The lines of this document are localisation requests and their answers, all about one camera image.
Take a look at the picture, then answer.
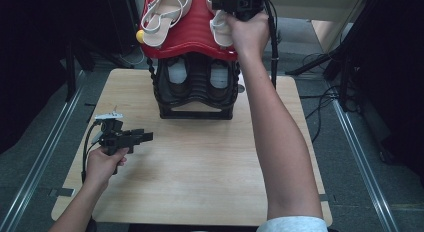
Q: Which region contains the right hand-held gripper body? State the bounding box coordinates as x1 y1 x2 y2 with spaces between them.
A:
230 0 268 22

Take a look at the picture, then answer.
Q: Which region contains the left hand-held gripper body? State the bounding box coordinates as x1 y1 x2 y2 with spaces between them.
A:
94 112 141 156

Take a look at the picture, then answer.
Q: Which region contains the white heeled sandal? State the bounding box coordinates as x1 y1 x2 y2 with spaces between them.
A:
206 0 238 48
139 0 194 49

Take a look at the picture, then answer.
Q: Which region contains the red and black shoe rack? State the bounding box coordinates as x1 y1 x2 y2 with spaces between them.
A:
135 0 251 121

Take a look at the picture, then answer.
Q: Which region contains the person's right hand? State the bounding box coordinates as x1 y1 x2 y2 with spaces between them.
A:
226 11 271 59

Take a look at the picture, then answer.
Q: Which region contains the person's left hand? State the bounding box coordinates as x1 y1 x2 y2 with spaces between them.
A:
84 146 130 192

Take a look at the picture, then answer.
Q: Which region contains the black metal stand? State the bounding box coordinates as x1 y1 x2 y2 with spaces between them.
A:
64 41 134 103
284 41 361 113

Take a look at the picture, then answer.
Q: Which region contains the black curtain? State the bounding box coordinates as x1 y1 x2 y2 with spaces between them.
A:
349 0 424 180
0 0 144 153

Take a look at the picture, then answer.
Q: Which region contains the light grey sleeve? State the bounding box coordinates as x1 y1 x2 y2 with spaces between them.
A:
255 215 329 232

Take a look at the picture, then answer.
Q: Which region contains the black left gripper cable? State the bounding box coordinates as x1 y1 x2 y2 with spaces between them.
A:
80 120 103 185

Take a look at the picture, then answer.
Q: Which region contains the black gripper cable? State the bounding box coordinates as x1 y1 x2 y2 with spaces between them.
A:
80 120 103 185
259 0 280 90

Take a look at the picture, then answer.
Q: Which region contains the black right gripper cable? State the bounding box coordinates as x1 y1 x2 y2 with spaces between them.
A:
259 0 280 90

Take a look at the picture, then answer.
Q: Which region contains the metal floor rail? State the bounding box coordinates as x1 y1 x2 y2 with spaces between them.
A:
331 98 401 232
0 70 88 232

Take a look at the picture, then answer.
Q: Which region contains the black floor cable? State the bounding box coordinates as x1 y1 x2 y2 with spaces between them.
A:
299 51 342 144

